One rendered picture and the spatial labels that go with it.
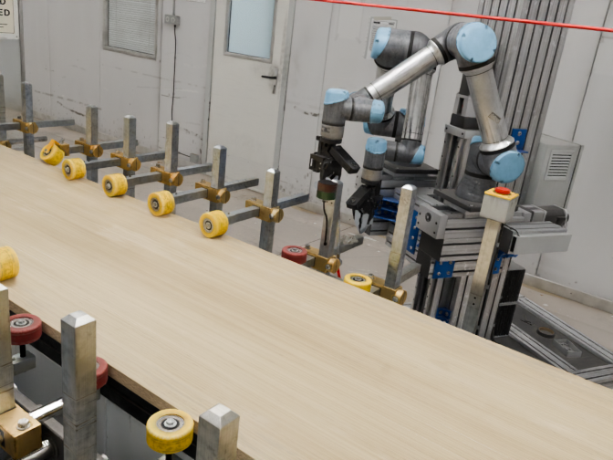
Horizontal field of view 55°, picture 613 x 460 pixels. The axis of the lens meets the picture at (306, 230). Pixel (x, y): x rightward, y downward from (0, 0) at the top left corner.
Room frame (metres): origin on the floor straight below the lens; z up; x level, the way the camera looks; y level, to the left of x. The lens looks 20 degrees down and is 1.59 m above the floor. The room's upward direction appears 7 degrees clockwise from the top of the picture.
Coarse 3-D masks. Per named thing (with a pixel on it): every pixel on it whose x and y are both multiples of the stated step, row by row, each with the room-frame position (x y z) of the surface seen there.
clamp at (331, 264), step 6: (312, 252) 1.81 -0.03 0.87; (318, 258) 1.78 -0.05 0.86; (324, 258) 1.77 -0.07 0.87; (330, 258) 1.77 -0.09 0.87; (336, 258) 1.78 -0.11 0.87; (318, 264) 1.78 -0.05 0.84; (324, 264) 1.77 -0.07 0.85; (330, 264) 1.76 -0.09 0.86; (336, 264) 1.77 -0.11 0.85; (324, 270) 1.77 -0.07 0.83; (330, 270) 1.75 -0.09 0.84; (336, 270) 1.77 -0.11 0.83
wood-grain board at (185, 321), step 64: (0, 192) 1.93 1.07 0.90; (64, 192) 2.01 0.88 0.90; (64, 256) 1.47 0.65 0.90; (128, 256) 1.52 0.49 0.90; (192, 256) 1.58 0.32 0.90; (256, 256) 1.64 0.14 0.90; (128, 320) 1.17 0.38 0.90; (192, 320) 1.21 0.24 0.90; (256, 320) 1.25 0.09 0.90; (320, 320) 1.29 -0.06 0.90; (384, 320) 1.33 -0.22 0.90; (128, 384) 0.97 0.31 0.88; (192, 384) 0.97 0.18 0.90; (256, 384) 0.99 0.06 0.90; (320, 384) 1.02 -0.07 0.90; (384, 384) 1.05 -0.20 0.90; (448, 384) 1.08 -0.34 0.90; (512, 384) 1.11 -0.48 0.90; (576, 384) 1.14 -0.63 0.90; (256, 448) 0.81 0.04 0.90; (320, 448) 0.83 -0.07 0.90; (384, 448) 0.85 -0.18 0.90; (448, 448) 0.87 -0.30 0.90; (512, 448) 0.90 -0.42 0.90; (576, 448) 0.92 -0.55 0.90
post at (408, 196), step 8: (408, 184) 1.66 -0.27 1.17; (408, 192) 1.64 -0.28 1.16; (416, 192) 1.66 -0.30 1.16; (400, 200) 1.65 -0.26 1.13; (408, 200) 1.64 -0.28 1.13; (400, 208) 1.65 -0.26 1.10; (408, 208) 1.63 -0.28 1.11; (400, 216) 1.64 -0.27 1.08; (408, 216) 1.64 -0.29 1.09; (400, 224) 1.64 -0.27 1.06; (408, 224) 1.64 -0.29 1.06; (400, 232) 1.64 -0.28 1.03; (408, 232) 1.65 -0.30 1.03; (392, 240) 1.65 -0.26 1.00; (400, 240) 1.64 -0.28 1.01; (392, 248) 1.65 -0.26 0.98; (400, 248) 1.63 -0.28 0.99; (392, 256) 1.65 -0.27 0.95; (400, 256) 1.64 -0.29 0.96; (392, 264) 1.64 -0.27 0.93; (400, 264) 1.65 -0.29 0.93; (392, 272) 1.64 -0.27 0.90; (400, 272) 1.65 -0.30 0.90; (392, 280) 1.64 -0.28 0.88; (392, 288) 1.64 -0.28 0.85
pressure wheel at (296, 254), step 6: (288, 246) 1.73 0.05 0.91; (294, 246) 1.74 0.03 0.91; (300, 246) 1.75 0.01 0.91; (282, 252) 1.70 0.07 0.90; (288, 252) 1.69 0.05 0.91; (294, 252) 1.70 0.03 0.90; (300, 252) 1.70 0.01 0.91; (306, 252) 1.71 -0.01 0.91; (288, 258) 1.68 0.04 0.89; (294, 258) 1.68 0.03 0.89; (300, 258) 1.68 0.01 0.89; (300, 264) 1.68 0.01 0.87
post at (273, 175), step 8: (272, 168) 1.94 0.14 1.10; (272, 176) 1.91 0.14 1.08; (272, 184) 1.91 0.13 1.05; (272, 192) 1.91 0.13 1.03; (264, 200) 1.93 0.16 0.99; (272, 200) 1.91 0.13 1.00; (264, 224) 1.92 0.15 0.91; (272, 224) 1.93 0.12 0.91; (264, 232) 1.92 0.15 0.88; (272, 232) 1.93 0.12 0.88; (264, 240) 1.92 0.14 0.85; (272, 240) 1.93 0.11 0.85; (264, 248) 1.92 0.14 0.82; (272, 248) 1.94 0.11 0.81
